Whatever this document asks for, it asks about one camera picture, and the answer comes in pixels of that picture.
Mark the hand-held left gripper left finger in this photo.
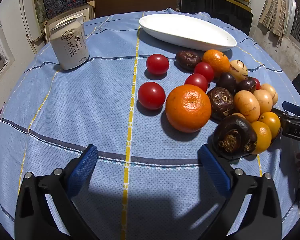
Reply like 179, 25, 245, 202
14, 144, 100, 240

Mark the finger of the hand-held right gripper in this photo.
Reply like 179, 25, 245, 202
272, 107, 290, 121
282, 101, 300, 118

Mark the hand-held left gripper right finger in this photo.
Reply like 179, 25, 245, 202
197, 144, 282, 240

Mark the dark brown water chestnut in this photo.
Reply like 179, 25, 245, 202
206, 87, 237, 121
175, 51, 202, 71
212, 114, 258, 157

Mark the tan striped passion fruit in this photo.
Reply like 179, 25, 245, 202
229, 60, 248, 83

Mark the orange mandarin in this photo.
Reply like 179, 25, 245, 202
202, 49, 231, 77
165, 84, 212, 133

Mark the white oval plate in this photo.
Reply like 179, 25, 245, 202
139, 14, 237, 52

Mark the blue checked tablecloth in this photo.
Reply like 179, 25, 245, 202
0, 8, 300, 240

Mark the brick-pattern hanging cloth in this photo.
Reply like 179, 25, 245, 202
259, 0, 293, 40

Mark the white beverage can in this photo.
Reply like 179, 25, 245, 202
49, 13, 90, 70

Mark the black flat panel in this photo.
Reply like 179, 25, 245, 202
181, 0, 253, 34

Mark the beige framed panel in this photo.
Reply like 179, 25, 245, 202
44, 0, 95, 43

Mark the brown cardboard board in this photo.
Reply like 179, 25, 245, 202
86, 0, 178, 19

